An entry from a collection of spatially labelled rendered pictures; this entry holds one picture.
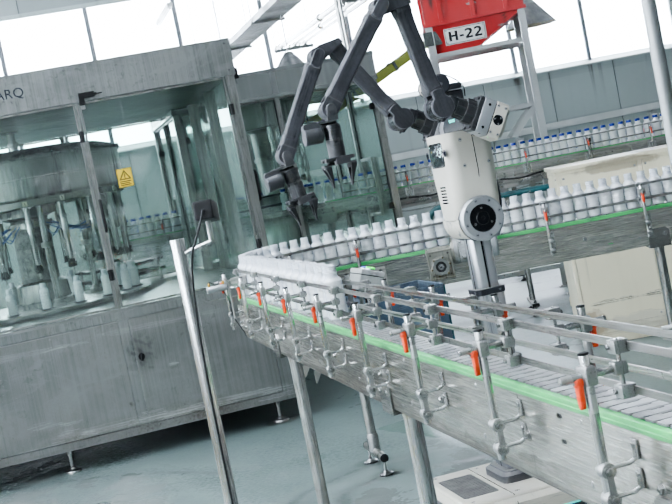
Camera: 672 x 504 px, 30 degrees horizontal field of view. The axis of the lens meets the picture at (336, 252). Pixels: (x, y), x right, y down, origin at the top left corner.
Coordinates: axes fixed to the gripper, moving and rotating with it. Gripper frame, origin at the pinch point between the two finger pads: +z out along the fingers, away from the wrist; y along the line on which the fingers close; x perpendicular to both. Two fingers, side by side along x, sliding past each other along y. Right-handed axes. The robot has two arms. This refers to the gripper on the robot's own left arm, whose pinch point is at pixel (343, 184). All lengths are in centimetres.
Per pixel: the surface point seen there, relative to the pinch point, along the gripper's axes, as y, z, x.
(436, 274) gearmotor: 73, 52, 156
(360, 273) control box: -2.7, 28.8, -10.1
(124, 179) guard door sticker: -44, -23, 352
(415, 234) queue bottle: 72, 33, 172
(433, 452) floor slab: 64, 141, 188
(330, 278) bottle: -16.5, 26.6, -28.1
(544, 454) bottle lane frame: -20, 51, -190
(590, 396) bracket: -25, 34, -226
